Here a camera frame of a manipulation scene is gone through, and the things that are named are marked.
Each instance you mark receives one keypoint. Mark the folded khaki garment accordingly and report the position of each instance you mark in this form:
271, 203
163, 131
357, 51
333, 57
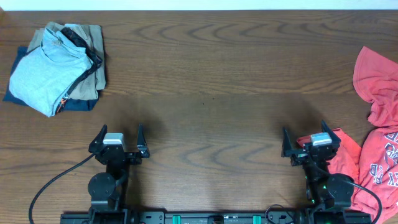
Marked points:
90, 37

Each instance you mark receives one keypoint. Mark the red soccer t-shirt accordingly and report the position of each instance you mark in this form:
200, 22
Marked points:
374, 164

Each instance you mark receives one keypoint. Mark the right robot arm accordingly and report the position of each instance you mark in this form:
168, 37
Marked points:
329, 193

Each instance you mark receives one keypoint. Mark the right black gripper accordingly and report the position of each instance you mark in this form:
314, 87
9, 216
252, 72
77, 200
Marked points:
314, 153

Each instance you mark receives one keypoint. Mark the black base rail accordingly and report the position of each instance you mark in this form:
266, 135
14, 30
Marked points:
271, 216

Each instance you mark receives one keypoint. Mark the folded black jacket orange trim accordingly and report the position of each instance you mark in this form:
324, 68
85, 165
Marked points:
84, 49

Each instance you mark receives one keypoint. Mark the folded light grey shirt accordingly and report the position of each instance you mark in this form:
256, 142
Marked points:
45, 74

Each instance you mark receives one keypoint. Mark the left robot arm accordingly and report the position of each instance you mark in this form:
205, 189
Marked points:
108, 189

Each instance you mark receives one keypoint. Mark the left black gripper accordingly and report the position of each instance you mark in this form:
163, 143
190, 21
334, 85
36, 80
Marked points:
117, 156

